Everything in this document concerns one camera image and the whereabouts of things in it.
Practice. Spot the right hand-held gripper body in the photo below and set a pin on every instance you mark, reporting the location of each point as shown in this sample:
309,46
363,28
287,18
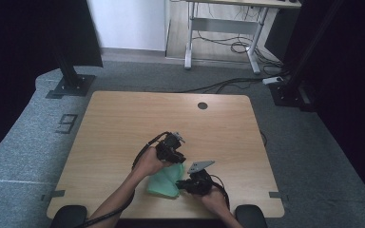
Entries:
201,183

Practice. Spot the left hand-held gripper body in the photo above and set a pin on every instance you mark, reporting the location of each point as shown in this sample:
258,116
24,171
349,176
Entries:
168,147

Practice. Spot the green cloth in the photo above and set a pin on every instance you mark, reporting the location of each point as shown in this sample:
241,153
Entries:
164,183

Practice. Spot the person's right hand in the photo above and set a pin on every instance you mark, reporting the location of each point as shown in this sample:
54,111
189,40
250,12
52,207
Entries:
215,201

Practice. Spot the person's left hand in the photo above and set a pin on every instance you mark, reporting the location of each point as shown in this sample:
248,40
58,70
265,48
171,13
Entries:
149,163

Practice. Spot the black round table grommet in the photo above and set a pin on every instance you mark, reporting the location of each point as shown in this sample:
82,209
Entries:
202,105

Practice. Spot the black chair armrest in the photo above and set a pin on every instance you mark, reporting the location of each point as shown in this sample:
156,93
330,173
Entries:
66,218
252,217

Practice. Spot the grey tape strip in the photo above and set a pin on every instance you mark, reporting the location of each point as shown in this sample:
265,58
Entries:
277,195
55,194

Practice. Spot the black metal stand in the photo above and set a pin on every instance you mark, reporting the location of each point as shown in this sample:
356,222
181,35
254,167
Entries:
293,91
72,84

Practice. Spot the white power strip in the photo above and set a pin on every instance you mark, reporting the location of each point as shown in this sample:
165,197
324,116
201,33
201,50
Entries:
272,80

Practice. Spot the black computer tower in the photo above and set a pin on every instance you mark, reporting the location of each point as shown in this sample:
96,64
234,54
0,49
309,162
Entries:
280,34

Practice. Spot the black curtain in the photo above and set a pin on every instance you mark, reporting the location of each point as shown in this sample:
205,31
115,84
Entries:
355,79
19,47

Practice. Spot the white desk frame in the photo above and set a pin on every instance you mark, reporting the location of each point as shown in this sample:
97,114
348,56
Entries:
225,27

